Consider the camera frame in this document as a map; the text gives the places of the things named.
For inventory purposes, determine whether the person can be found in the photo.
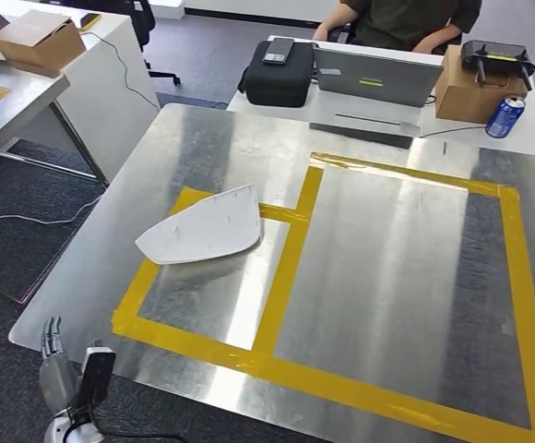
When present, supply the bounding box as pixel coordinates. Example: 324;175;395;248
312;0;483;55

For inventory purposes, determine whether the white plastic trim part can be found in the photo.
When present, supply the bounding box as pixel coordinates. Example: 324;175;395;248
134;184;263;266

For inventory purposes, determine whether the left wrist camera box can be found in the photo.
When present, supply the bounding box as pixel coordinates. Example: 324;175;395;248
67;345;117;429

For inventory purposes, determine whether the black office chair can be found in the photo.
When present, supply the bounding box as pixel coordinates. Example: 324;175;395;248
124;0;182;87

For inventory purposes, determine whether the blue drink can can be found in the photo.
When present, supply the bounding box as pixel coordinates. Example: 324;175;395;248
485;94;527;139

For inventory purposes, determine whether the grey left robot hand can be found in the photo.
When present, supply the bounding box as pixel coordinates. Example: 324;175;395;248
39;315;82;417

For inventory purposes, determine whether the grey laptop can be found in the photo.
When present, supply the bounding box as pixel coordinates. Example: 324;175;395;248
313;46;444;110

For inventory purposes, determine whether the plain cardboard box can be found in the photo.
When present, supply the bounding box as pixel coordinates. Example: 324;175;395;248
0;8;87;79
435;45;530;126

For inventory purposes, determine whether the white floor cable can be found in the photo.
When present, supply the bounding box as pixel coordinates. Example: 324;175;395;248
0;194;104;229

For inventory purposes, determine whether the white desk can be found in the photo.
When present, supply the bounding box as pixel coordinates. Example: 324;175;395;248
226;34;535;157
0;0;162;185

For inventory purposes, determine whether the black smartphone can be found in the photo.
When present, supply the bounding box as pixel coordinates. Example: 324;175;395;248
262;37;295;66

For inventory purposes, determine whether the thin black desk cable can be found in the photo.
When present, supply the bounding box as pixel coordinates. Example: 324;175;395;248
80;31;162;113

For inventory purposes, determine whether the steel workbench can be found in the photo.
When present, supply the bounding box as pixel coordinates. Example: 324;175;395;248
8;102;535;443

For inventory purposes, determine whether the black router with antennas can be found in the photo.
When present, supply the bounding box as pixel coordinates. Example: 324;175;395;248
461;39;535;93

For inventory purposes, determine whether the steel side table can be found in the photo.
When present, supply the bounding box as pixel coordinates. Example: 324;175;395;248
0;72;110;187

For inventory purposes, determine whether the black zip case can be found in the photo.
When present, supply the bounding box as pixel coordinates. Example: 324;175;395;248
237;39;315;109

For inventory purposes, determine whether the yellow tape on workbench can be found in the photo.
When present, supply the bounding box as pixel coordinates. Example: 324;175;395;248
111;151;535;443

